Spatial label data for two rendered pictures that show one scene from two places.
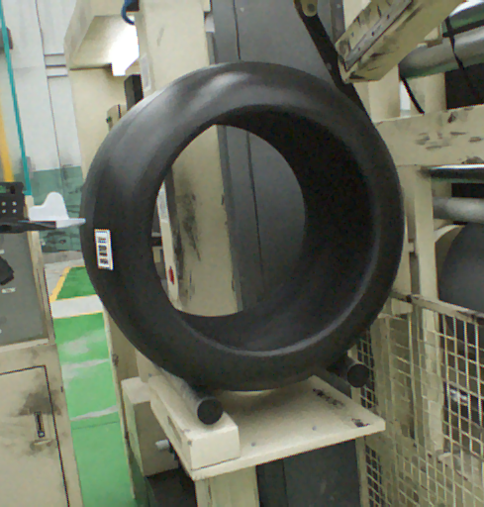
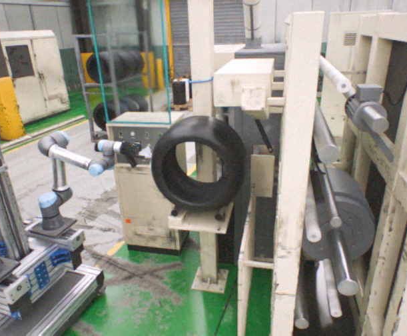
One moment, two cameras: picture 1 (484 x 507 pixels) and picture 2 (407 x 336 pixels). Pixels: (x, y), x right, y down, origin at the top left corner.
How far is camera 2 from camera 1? 1.27 m
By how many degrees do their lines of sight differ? 33
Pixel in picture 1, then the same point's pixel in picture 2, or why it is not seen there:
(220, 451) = (176, 223)
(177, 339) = (166, 194)
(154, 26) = (194, 90)
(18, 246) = not seen: hidden behind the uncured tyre
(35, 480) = (164, 205)
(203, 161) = not seen: hidden behind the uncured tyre
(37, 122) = (267, 17)
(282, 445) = (194, 227)
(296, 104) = (203, 141)
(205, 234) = (205, 155)
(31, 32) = not seen: outside the picture
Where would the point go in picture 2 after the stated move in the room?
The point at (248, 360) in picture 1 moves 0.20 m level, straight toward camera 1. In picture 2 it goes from (185, 204) to (165, 220)
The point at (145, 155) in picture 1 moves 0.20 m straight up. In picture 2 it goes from (160, 149) to (157, 115)
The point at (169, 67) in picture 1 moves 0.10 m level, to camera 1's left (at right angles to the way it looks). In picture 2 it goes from (198, 104) to (185, 103)
